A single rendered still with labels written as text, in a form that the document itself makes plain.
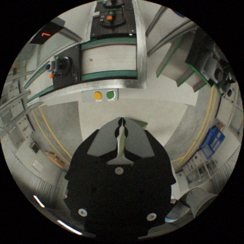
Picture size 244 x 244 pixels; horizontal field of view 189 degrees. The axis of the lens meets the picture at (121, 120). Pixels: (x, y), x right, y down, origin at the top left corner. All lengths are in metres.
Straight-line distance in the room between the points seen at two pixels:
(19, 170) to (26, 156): 1.68
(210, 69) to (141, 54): 0.31
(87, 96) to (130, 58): 0.31
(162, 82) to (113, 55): 0.35
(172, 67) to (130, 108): 0.37
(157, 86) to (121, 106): 0.29
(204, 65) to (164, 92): 0.40
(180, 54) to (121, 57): 0.29
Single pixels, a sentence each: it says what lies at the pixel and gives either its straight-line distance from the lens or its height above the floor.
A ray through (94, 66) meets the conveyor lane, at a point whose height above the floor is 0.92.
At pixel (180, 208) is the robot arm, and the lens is 0.52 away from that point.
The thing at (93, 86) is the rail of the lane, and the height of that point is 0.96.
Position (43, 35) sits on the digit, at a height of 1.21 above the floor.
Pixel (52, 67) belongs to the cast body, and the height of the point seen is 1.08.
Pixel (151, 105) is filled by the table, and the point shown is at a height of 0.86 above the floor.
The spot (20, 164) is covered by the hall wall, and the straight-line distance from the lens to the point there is 8.41.
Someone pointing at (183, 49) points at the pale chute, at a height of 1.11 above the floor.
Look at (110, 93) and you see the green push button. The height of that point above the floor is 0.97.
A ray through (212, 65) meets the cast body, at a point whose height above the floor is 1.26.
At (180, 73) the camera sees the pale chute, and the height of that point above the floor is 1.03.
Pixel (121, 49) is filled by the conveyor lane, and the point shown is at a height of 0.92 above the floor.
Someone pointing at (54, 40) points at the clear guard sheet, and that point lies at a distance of 0.50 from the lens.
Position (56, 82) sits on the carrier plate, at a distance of 0.57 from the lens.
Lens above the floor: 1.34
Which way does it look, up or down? 59 degrees down
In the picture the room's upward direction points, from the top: 176 degrees counter-clockwise
